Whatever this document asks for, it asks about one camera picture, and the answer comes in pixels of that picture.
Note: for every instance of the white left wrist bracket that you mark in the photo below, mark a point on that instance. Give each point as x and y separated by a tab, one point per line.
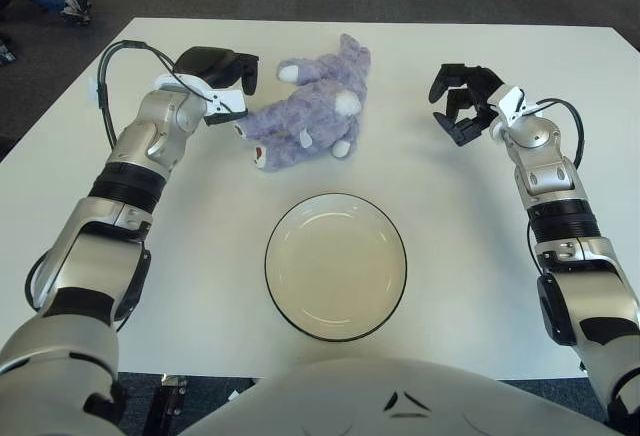
230	101

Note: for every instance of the black metal frame part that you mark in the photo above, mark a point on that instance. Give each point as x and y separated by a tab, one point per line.
167	406

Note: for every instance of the grey white sneaker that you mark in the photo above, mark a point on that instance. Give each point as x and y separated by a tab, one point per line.
77	8

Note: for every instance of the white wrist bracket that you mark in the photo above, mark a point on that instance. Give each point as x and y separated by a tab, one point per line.
230	101
512	103

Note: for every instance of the purple plush bunny doll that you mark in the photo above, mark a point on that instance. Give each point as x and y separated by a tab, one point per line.
320	111

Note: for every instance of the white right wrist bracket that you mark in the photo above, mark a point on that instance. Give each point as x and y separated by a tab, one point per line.
512	103

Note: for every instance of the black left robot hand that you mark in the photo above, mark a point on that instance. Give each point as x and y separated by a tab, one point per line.
205	63

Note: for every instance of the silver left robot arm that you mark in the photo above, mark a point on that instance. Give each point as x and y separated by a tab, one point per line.
150	131

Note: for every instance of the grey robot torso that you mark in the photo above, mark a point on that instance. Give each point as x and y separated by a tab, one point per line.
375	406

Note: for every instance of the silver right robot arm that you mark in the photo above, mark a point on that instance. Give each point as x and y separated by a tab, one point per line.
545	176

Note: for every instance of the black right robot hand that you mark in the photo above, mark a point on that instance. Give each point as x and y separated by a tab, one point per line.
475	86

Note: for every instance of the white plate with black rim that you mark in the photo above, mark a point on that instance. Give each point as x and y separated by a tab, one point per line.
335	266

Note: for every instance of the small blue packet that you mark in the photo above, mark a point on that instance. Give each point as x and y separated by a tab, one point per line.
6	53

